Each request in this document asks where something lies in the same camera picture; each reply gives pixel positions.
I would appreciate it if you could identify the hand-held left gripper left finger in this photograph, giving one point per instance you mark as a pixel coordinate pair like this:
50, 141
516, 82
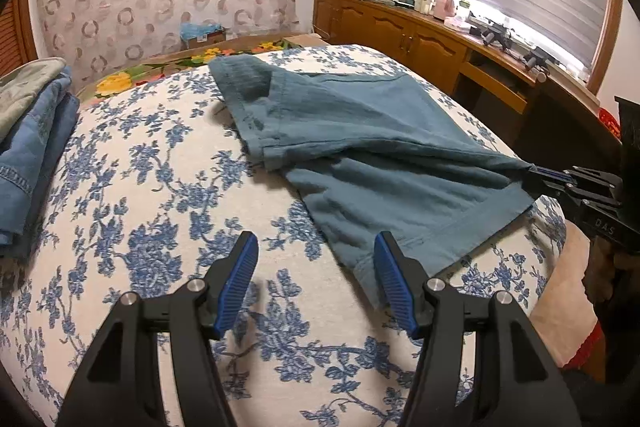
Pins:
239, 287

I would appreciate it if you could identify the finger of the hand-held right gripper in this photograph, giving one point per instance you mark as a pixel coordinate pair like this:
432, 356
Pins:
555, 173
575, 198

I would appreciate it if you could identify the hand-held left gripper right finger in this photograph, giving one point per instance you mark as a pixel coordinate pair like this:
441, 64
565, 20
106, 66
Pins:
395, 284

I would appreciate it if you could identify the teal blue shirt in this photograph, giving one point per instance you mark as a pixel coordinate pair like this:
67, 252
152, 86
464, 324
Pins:
375, 132

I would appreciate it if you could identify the person's right hand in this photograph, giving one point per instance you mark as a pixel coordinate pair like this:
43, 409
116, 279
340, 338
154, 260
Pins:
600, 279

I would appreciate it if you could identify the red cloth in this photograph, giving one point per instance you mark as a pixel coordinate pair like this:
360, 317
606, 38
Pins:
611, 122

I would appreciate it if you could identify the pink blanket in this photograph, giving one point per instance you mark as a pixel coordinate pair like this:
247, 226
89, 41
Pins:
565, 287

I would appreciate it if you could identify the black device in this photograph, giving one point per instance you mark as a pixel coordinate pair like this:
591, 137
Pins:
536, 62
492, 32

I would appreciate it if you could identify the blue floral bedspread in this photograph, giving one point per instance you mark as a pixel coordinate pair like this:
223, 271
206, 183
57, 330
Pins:
150, 187

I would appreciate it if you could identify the pink bottle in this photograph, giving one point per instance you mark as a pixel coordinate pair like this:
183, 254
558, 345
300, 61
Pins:
444, 6

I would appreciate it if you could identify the white jar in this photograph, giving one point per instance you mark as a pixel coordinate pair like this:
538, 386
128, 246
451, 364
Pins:
424, 2

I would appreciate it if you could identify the wooden cabinet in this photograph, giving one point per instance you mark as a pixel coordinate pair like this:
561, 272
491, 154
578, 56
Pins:
390, 32

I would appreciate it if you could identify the colourful floral pillow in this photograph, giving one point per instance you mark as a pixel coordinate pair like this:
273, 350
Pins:
117, 83

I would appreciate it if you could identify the folded denim jeans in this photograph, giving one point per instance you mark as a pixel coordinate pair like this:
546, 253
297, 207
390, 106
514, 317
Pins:
35, 152

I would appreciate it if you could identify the small cardboard box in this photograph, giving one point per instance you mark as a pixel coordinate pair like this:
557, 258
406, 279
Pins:
212, 39

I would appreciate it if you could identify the blue plastic pack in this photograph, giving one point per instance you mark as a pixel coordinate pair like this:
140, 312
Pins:
200, 29

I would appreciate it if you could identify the folded grey-green garment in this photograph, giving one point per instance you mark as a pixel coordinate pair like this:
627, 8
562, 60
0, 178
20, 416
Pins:
20, 87

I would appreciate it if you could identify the wooden louvered door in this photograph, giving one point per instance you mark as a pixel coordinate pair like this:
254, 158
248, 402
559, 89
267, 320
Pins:
20, 32

